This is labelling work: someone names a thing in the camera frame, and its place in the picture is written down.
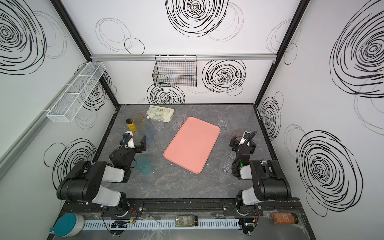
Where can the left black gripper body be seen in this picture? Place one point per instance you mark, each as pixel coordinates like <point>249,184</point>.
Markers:
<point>135,145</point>

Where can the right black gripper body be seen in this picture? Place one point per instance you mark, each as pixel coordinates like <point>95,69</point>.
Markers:
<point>243,144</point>

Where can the blue textured plastic cup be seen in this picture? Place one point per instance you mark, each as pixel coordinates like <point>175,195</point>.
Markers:
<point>146,130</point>

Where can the pink translucent plastic cup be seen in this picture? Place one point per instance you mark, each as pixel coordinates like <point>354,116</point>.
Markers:
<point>238,134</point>

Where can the teal green plastic cup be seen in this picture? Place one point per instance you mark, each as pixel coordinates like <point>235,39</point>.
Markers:
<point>144,165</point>

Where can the amber yellow plastic cup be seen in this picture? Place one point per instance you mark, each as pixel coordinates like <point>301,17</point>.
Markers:
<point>137,118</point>

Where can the pink plastic tray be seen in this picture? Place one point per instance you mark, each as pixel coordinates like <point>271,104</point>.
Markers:
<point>192,145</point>

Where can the clear short glass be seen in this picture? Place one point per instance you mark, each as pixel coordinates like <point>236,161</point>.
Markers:
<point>226,167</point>
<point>230,155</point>

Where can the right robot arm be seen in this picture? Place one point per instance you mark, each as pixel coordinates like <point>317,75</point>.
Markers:
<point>268,180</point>

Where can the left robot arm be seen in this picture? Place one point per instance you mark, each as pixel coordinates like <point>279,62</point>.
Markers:
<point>84,182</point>

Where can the yellow spice jar black lid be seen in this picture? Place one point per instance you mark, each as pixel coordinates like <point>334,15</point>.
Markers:
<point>131,125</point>

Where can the clear faceted glass near pouch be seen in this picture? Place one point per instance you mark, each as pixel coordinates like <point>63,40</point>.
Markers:
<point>158,122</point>

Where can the white green sugar pouch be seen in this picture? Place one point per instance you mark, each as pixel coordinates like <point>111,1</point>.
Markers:
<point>166,113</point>

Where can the clear glass back right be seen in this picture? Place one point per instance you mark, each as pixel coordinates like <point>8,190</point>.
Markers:
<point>223,119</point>

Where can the clear ribbed plastic cup front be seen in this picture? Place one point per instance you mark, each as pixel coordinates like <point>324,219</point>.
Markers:
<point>176,122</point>

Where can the clear ribbed plastic cup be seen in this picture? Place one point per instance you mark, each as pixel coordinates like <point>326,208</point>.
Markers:
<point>182,112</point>
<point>176,122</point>

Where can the clear ribbed plastic cup back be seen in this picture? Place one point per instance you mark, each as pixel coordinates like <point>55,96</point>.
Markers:
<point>182,112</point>

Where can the teal lidded container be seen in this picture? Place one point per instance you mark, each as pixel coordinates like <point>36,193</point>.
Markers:
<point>68,225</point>

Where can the green herb jar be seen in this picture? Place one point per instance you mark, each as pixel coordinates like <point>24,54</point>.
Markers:
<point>186,221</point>

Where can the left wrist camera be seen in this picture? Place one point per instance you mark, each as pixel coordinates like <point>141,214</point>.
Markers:
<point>127,140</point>

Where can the black mounting rail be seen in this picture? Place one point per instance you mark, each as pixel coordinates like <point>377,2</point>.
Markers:
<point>225,206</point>

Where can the white mesh wall shelf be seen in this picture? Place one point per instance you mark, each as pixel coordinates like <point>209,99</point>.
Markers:
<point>83,92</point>

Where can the black wire basket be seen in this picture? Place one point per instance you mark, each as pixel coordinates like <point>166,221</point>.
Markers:
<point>176,70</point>

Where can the white slotted cable duct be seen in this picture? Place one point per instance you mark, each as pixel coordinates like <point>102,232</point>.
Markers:
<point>202,224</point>

